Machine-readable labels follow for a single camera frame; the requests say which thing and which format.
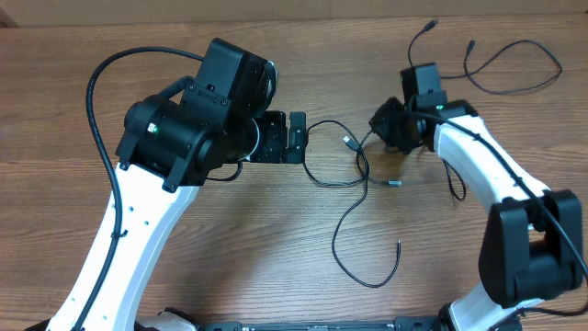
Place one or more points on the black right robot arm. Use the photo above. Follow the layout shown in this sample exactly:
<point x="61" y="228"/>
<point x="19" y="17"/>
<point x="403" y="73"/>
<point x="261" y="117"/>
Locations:
<point x="532" y="245"/>

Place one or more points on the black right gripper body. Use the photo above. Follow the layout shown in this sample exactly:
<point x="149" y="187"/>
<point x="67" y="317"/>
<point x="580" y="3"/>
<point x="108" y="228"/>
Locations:
<point x="391" y="122"/>

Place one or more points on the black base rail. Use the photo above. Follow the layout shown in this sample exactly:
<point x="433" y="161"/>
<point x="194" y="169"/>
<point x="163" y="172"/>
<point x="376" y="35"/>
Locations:
<point x="321" y="326"/>

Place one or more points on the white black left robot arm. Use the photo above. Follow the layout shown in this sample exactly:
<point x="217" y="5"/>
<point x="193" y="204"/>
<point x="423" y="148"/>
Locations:
<point x="171" y="142"/>

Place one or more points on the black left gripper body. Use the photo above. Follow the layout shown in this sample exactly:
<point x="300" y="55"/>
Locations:
<point x="270" y="147"/>

